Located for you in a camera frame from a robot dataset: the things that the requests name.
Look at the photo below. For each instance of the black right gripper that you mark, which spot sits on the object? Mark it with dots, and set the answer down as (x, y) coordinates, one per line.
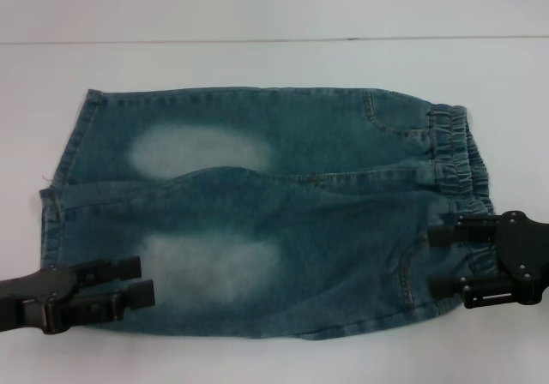
(525, 255)

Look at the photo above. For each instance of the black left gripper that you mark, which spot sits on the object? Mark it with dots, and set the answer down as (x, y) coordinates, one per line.
(38, 294)

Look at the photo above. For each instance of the blue denim shorts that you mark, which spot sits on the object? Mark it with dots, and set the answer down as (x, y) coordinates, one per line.
(266, 212)

